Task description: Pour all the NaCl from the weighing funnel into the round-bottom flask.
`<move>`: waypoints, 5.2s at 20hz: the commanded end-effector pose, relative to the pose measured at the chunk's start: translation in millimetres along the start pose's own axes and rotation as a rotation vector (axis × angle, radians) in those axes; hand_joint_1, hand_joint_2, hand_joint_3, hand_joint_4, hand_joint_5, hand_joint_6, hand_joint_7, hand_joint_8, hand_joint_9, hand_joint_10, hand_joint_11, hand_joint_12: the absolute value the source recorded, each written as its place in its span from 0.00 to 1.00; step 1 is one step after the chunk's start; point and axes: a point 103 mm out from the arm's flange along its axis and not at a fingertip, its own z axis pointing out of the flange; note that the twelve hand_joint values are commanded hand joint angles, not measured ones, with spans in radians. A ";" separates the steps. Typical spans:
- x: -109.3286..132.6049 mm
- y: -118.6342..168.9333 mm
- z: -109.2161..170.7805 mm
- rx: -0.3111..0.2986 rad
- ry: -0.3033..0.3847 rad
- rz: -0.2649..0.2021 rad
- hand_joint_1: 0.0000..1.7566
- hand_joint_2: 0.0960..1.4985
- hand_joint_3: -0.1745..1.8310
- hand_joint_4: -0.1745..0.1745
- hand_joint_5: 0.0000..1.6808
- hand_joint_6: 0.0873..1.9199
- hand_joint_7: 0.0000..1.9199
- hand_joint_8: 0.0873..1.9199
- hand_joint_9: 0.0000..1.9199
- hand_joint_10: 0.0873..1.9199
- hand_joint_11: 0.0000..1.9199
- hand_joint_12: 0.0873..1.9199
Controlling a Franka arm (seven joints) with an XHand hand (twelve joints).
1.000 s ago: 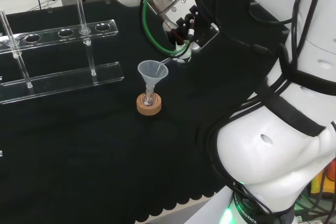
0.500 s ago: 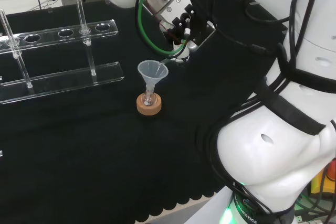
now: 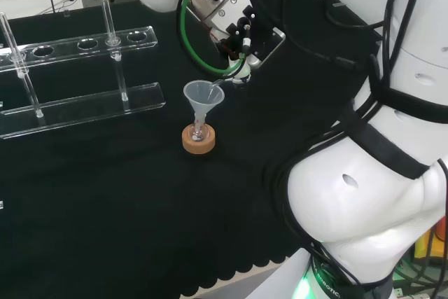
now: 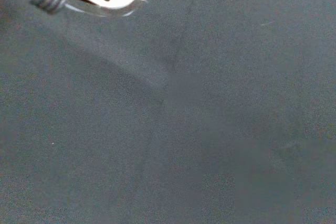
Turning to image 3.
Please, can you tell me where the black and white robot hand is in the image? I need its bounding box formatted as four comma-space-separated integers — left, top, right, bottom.
216, 38, 253, 87

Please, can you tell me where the translucent plastic funnel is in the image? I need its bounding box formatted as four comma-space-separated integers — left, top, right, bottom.
182, 81, 225, 129

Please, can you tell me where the small round-bottom glass flask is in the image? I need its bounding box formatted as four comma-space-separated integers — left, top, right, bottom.
187, 116, 211, 143

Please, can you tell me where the clear acrylic funnel stand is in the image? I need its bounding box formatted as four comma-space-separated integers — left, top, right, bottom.
0, 0, 167, 141

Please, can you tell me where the black bench cloth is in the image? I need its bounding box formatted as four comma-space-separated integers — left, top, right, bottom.
0, 0, 383, 299

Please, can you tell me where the yellow stop button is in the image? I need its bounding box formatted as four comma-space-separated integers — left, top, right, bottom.
414, 221, 448, 269

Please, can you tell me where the green cable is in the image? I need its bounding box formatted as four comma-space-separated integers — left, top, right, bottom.
176, 0, 248, 80

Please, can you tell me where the cork ring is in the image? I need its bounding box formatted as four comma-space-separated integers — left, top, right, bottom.
181, 123, 216, 155

